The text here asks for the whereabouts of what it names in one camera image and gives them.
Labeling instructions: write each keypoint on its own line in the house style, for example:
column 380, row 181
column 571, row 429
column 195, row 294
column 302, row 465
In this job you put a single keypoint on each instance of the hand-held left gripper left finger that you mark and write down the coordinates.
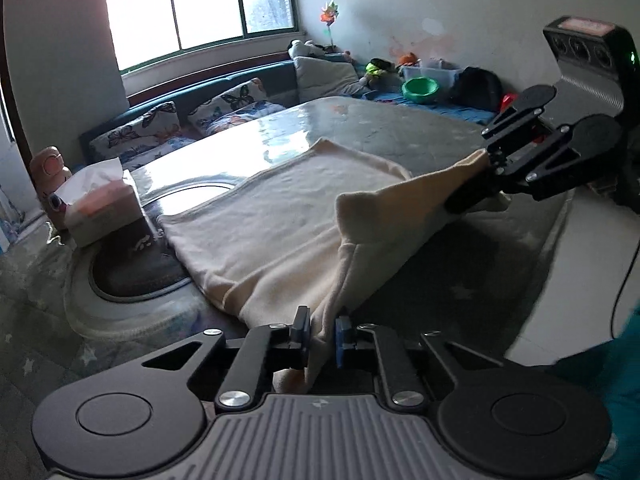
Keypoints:
column 300, row 340

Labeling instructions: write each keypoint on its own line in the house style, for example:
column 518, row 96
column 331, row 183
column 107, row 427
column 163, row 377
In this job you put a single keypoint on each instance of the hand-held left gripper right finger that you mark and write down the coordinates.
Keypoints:
column 341, row 345

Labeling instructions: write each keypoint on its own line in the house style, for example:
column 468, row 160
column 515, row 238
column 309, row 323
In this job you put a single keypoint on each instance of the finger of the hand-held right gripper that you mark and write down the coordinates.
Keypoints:
column 510, row 127
column 515, row 167

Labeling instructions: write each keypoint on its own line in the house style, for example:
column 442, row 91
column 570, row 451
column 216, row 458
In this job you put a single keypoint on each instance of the beige garment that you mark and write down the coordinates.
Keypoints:
column 280, row 220

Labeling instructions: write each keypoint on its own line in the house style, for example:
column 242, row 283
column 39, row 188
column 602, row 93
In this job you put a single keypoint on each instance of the black backpack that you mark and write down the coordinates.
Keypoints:
column 477, row 87

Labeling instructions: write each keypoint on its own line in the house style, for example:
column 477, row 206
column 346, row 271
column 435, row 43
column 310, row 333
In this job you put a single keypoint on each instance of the clear plastic storage bin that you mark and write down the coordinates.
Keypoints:
column 445, row 75

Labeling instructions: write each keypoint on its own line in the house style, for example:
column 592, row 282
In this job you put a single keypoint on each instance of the green plastic bowl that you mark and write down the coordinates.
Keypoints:
column 420, row 89

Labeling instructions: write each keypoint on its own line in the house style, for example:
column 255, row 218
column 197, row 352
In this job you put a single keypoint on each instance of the orange toy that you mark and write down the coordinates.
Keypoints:
column 409, row 58

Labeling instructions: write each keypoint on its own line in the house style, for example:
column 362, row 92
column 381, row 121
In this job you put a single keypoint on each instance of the green and yellow toy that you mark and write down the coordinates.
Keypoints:
column 379, row 67

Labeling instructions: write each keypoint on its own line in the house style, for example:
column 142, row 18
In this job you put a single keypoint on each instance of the round black hotplate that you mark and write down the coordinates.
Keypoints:
column 130, row 270

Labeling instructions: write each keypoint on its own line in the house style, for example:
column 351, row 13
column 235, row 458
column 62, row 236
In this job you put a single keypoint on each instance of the grey cushion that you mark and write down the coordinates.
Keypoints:
column 325, row 77

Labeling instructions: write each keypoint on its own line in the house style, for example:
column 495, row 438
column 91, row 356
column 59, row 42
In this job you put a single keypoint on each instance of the colourful pinwheel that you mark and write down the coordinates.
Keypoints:
column 330, row 15

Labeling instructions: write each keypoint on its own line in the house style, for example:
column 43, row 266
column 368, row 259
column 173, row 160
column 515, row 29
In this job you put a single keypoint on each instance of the black and white plush toy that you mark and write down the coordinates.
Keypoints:
column 305, row 50

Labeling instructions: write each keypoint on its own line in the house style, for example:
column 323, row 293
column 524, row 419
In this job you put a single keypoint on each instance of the blue sofa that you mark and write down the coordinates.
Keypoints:
column 285, row 72

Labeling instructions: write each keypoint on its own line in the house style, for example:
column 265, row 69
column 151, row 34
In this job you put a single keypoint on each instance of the person's teal garment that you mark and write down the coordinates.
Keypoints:
column 615, row 385

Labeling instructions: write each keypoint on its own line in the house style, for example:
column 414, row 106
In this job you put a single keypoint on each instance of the tissue box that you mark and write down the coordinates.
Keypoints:
column 100, row 205

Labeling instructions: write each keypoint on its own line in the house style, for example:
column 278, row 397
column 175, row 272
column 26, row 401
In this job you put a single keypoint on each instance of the butterfly print cushion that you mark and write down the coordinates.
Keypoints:
column 235, row 102
column 145, row 127

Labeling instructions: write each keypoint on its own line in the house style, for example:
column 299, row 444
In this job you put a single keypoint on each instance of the pink figurine toy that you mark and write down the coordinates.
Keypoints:
column 47, row 170

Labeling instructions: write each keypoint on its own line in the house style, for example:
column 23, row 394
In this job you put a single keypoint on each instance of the window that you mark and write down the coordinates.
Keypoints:
column 200, row 5

